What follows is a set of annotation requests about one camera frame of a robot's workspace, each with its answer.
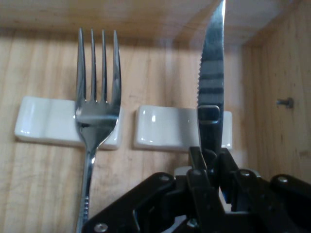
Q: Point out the white ceramic cutlery rest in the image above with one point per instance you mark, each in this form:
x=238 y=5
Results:
x=165 y=128
x=43 y=121

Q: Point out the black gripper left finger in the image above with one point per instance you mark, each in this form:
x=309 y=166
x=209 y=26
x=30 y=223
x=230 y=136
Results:
x=150 y=201

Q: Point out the steel table knife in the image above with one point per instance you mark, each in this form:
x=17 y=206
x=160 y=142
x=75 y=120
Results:
x=212 y=60

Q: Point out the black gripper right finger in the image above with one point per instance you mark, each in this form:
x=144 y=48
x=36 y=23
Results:
x=267 y=206

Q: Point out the small metal screw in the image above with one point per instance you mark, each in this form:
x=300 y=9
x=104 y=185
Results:
x=286 y=102

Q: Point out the light wooden drawer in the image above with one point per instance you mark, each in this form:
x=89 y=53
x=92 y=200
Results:
x=155 y=68

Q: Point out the steel fork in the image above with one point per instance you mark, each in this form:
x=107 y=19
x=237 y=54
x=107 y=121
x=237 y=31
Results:
x=97 y=121

